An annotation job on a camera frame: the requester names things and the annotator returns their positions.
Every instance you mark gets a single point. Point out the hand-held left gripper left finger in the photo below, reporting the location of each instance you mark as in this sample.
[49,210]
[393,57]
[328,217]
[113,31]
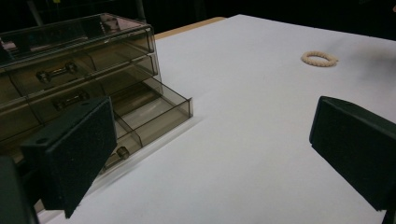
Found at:
[77,149]

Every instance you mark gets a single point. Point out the smoky clear drawer organizer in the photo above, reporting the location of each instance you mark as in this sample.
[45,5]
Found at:
[62,71]

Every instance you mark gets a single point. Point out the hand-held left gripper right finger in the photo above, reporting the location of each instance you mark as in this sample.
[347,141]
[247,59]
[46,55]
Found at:
[355,140]

